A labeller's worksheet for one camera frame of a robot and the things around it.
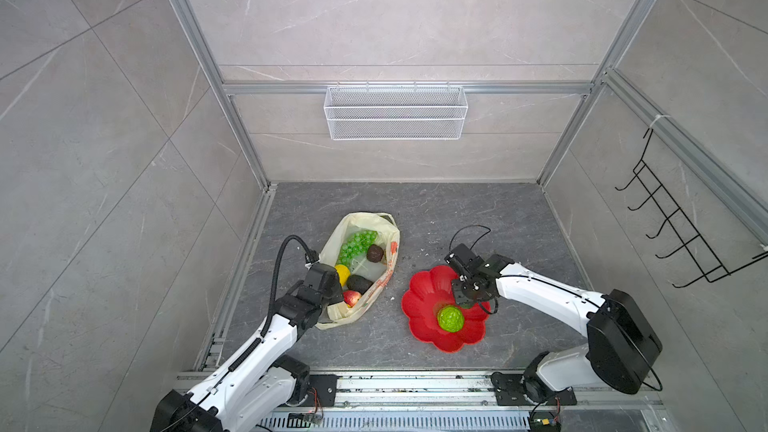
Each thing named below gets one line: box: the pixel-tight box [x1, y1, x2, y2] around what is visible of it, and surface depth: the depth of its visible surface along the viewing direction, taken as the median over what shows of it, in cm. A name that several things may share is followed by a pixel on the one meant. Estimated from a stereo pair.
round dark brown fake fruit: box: [366, 244, 384, 263], surface depth 97 cm
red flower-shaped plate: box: [402, 265, 491, 352], surface depth 87 cm
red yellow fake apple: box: [342, 290, 361, 308], surface depth 86 cm
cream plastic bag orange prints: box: [315, 212, 401, 330], surface depth 91 cm
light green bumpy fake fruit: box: [437, 305, 465, 333], surface depth 81 cm
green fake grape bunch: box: [337, 230, 378, 268], surface depth 98 cm
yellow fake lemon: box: [334, 264, 351, 287], surface depth 91 cm
